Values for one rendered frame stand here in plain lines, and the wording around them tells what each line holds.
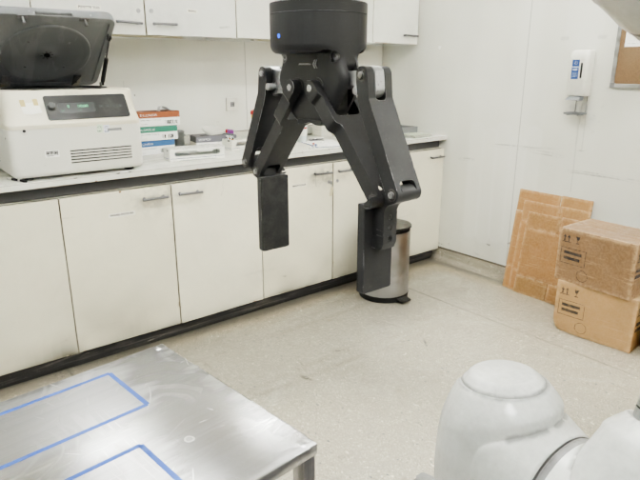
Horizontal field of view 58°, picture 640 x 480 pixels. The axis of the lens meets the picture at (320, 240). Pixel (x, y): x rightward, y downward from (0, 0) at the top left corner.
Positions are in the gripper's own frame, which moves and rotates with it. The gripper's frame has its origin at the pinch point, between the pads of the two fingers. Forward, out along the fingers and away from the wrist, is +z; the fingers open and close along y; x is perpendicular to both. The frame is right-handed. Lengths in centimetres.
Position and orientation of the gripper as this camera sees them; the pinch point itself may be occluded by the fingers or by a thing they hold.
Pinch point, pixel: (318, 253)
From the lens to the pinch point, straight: 49.4
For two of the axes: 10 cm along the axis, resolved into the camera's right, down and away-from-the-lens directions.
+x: -7.8, 1.8, -6.0
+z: 0.0, 9.6, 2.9
